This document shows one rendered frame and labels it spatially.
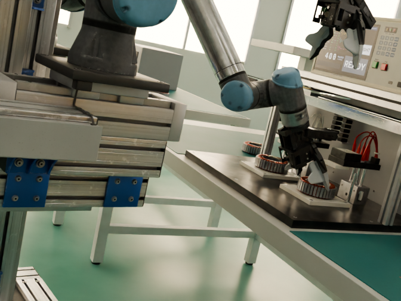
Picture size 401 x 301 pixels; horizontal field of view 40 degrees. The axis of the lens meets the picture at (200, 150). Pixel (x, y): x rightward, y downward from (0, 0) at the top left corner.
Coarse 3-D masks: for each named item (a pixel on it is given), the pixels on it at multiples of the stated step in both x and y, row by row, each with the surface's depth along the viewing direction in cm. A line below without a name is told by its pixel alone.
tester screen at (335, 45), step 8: (336, 32) 180; (344, 32) 176; (368, 32) 167; (376, 32) 164; (328, 40) 183; (336, 40) 180; (368, 40) 167; (328, 48) 182; (336, 48) 179; (344, 48) 176; (320, 56) 186; (344, 56) 175; (352, 56) 172; (368, 56) 166; (344, 72) 175
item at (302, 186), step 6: (300, 180) 160; (306, 180) 159; (300, 186) 159; (306, 186) 157; (312, 186) 156; (318, 186) 156; (324, 186) 156; (330, 186) 158; (306, 192) 157; (312, 192) 156; (318, 192) 156; (324, 192) 156; (330, 192) 157; (324, 198) 157; (330, 198) 158
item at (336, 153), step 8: (336, 152) 162; (344, 152) 159; (352, 152) 162; (328, 160) 164; (336, 160) 162; (344, 160) 159; (352, 160) 160; (368, 160) 170; (344, 168) 160; (360, 168) 166; (368, 168) 163; (376, 168) 165; (352, 176) 169; (360, 184) 165
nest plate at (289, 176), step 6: (240, 162) 185; (246, 162) 184; (252, 162) 186; (252, 168) 178; (258, 168) 179; (258, 174) 175; (264, 174) 173; (270, 174) 174; (276, 174) 176; (282, 174) 178; (288, 174) 180; (294, 174) 182; (294, 180) 179
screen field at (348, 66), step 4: (348, 56) 174; (344, 60) 175; (348, 60) 173; (360, 60) 169; (364, 60) 167; (344, 64) 175; (348, 64) 173; (352, 64) 172; (360, 64) 169; (364, 64) 167; (344, 68) 175; (348, 68) 173; (352, 68) 172; (360, 68) 168; (364, 68) 167; (348, 72) 173; (352, 72) 171; (356, 72) 170; (360, 72) 168; (364, 72) 167
